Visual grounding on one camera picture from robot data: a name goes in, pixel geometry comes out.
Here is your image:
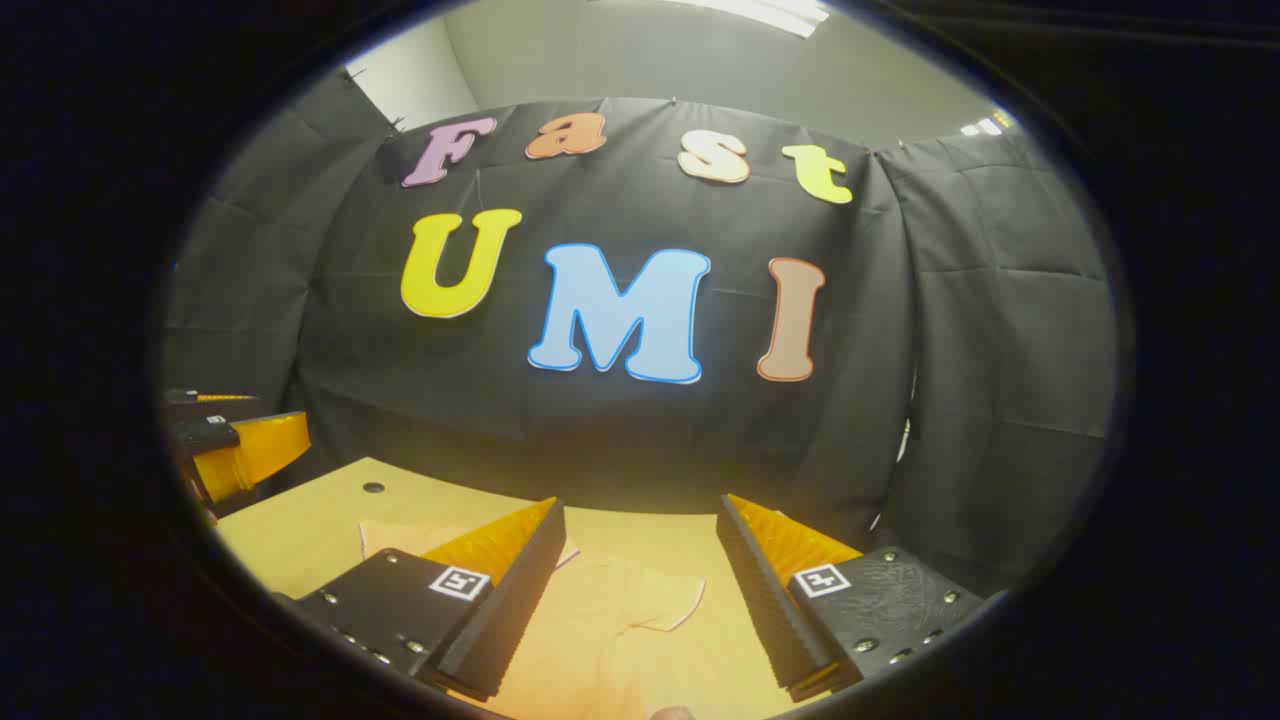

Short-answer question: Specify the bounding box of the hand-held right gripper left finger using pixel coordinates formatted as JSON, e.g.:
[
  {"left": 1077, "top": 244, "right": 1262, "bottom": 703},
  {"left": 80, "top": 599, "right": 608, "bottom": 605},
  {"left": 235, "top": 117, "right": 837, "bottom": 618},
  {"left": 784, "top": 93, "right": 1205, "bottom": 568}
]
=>
[{"left": 280, "top": 497, "right": 568, "bottom": 703}]

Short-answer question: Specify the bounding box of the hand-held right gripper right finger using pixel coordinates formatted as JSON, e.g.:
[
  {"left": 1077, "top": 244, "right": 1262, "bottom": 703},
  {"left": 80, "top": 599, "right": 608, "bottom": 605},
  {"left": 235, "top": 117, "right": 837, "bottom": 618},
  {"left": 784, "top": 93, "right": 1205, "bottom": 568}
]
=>
[{"left": 715, "top": 493, "right": 993, "bottom": 704}]

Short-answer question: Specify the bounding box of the orange T-shirt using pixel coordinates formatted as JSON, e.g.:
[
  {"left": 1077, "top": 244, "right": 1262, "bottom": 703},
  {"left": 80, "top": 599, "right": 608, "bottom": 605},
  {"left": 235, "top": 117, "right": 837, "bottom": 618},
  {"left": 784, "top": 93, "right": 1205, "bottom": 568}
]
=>
[{"left": 358, "top": 518, "right": 801, "bottom": 720}]

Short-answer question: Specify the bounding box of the black backdrop cloth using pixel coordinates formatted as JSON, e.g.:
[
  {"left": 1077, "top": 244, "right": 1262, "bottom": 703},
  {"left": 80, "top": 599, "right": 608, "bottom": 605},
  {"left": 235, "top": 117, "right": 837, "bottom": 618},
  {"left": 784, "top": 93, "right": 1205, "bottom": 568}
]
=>
[{"left": 160, "top": 65, "right": 1121, "bottom": 601}]

